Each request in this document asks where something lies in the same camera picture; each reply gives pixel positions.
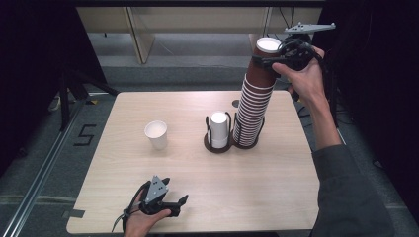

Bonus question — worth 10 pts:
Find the beige wooden desk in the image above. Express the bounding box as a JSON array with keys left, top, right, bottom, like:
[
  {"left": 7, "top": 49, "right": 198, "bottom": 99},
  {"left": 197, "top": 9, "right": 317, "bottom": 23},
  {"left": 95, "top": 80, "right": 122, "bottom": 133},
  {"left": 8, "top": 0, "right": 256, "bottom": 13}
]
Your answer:
[{"left": 74, "top": 6, "right": 324, "bottom": 65}]

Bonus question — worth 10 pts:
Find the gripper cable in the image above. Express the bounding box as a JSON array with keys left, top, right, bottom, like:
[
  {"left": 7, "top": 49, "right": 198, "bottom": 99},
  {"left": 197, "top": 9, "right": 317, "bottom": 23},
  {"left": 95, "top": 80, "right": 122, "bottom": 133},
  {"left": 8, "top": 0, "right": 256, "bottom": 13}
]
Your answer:
[
  {"left": 111, "top": 181, "right": 150, "bottom": 233},
  {"left": 307, "top": 43, "right": 331, "bottom": 87}
]

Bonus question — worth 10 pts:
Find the single white paper cup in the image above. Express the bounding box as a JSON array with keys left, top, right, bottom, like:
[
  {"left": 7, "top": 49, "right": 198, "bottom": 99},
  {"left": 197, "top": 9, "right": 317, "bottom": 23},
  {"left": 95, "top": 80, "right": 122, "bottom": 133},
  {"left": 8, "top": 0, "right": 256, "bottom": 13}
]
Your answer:
[{"left": 143, "top": 119, "right": 169, "bottom": 151}]

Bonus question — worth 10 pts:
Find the grey tape strip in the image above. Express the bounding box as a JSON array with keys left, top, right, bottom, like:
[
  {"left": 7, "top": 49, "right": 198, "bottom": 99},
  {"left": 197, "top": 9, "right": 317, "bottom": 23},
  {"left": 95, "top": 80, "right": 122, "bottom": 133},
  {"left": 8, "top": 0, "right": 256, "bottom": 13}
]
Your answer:
[{"left": 62, "top": 208, "right": 86, "bottom": 219}]

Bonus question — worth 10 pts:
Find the brown paper cup white base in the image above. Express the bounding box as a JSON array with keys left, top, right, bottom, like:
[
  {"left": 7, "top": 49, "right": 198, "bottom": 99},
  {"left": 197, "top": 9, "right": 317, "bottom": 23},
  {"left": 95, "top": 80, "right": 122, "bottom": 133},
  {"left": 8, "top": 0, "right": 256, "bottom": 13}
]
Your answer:
[{"left": 245, "top": 37, "right": 284, "bottom": 91}]

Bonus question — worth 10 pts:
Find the stack of white paper cups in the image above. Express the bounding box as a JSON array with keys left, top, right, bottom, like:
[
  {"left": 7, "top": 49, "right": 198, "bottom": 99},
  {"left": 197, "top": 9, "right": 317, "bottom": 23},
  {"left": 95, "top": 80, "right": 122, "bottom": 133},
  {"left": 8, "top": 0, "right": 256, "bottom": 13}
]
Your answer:
[{"left": 209, "top": 111, "right": 229, "bottom": 150}]

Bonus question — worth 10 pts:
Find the black curtain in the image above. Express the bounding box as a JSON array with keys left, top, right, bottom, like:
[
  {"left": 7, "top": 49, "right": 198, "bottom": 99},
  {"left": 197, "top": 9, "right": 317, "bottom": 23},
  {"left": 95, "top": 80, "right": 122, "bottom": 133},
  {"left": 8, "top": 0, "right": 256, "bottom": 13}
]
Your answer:
[
  {"left": 0, "top": 0, "right": 108, "bottom": 174},
  {"left": 310, "top": 0, "right": 419, "bottom": 216}
]

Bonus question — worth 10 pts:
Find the person's left hand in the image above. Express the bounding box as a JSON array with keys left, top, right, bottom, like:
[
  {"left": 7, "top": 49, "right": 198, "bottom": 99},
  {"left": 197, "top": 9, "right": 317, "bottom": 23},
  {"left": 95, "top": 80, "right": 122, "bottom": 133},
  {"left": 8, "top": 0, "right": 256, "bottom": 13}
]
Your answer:
[{"left": 123, "top": 191, "right": 173, "bottom": 237}]

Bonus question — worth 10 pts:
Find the black metal stand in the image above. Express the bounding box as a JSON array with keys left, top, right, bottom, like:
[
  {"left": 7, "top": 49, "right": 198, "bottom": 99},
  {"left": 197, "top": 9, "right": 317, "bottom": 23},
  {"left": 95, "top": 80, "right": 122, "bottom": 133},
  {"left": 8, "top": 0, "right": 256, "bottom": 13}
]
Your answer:
[
  {"left": 324, "top": 48, "right": 341, "bottom": 128},
  {"left": 58, "top": 69, "right": 121, "bottom": 133}
]

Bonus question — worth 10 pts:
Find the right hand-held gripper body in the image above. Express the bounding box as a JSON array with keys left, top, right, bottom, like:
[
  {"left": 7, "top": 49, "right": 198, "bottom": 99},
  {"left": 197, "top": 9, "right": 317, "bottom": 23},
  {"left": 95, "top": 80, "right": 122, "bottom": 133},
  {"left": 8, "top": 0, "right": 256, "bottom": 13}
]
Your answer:
[{"left": 278, "top": 22, "right": 337, "bottom": 72}]

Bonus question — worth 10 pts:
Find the stack of brown paper cups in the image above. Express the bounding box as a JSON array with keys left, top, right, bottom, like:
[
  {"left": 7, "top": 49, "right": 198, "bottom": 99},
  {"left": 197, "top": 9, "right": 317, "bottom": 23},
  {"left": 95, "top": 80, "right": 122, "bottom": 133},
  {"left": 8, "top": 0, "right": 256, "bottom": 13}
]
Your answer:
[{"left": 232, "top": 74, "right": 277, "bottom": 148}]

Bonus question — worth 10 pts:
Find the black frame bar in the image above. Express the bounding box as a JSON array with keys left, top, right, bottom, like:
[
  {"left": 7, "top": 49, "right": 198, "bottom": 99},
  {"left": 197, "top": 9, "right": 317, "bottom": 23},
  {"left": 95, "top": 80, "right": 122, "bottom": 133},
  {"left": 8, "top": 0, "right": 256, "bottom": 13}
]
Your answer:
[{"left": 72, "top": 0, "right": 328, "bottom": 9}]

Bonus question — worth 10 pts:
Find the person's right hand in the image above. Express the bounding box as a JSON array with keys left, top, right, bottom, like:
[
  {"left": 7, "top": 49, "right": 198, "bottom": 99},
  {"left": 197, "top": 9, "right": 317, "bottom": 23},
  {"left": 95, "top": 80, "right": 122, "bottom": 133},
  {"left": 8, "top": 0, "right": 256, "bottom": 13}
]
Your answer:
[{"left": 271, "top": 45, "right": 327, "bottom": 107}]

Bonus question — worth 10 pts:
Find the white plastic item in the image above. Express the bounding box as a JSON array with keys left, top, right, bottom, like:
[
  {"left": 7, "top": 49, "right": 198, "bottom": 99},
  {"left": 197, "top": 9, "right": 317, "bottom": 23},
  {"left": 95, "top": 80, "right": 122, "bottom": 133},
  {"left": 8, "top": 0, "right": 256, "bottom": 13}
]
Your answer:
[{"left": 47, "top": 94, "right": 62, "bottom": 114}]

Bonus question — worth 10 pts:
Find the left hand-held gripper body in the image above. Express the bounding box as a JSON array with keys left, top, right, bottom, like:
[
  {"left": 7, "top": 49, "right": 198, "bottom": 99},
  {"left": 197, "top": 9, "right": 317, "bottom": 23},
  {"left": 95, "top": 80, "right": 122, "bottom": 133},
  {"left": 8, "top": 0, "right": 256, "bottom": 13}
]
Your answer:
[{"left": 137, "top": 175, "right": 177, "bottom": 218}]

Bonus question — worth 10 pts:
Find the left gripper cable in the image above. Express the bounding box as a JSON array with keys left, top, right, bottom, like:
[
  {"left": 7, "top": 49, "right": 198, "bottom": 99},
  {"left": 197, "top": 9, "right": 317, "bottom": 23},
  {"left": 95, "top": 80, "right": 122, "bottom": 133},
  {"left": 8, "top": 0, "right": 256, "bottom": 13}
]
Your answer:
[{"left": 111, "top": 181, "right": 150, "bottom": 233}]

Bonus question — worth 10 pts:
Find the black wire cup holder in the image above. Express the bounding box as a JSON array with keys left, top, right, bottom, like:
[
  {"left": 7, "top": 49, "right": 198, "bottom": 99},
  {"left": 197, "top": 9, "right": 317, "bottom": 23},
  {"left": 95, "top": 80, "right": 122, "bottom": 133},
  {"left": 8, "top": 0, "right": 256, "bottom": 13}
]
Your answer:
[{"left": 203, "top": 111, "right": 267, "bottom": 155}]

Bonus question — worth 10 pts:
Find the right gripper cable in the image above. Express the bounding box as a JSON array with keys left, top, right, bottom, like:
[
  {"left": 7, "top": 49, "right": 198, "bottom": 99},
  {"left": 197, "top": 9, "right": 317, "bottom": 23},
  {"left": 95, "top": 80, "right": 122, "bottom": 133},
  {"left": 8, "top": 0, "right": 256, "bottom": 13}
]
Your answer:
[{"left": 307, "top": 43, "right": 331, "bottom": 87}]

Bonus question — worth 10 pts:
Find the black floor cable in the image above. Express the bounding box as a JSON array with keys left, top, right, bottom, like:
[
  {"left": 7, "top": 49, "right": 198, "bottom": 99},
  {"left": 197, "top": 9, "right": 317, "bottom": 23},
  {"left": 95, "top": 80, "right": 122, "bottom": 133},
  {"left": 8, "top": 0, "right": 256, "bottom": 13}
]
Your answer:
[{"left": 296, "top": 104, "right": 313, "bottom": 128}]

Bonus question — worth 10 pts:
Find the bundle of black cables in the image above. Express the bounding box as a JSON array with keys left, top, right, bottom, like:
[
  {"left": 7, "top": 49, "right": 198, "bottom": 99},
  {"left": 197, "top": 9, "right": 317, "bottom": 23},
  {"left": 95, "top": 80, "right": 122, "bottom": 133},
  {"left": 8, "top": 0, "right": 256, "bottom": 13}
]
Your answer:
[{"left": 265, "top": 7, "right": 297, "bottom": 38}]

